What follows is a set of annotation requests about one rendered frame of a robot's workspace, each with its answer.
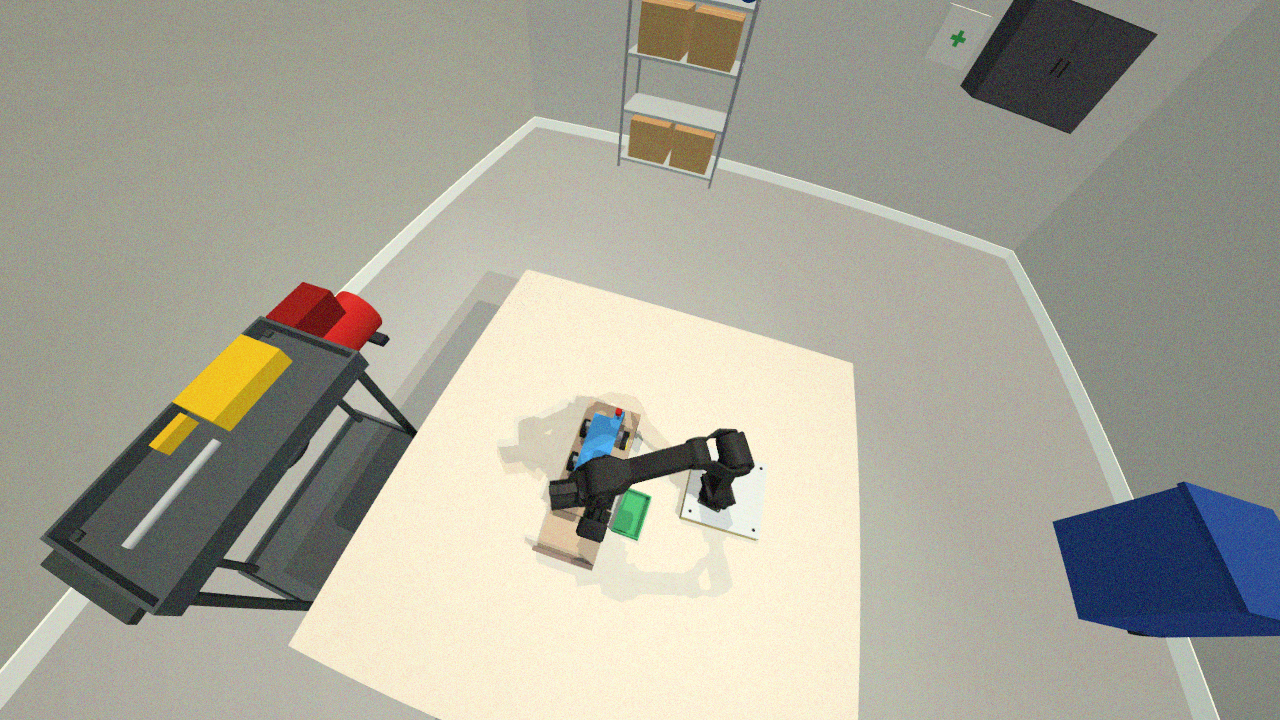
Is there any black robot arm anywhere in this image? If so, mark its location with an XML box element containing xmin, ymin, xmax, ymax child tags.
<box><xmin>549</xmin><ymin>428</ymin><xmax>755</xmax><ymax>512</ymax></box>

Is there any green tray floor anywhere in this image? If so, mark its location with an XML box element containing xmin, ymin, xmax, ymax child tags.
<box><xmin>614</xmin><ymin>491</ymin><xmax>649</xmax><ymax>538</ymax></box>

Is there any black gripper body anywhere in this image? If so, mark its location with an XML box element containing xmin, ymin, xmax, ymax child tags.
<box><xmin>575</xmin><ymin>498</ymin><xmax>614</xmax><ymax>543</ymax></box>

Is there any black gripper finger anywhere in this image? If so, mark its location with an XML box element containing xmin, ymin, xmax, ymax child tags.
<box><xmin>582</xmin><ymin>506</ymin><xmax>612</xmax><ymax>524</ymax></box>

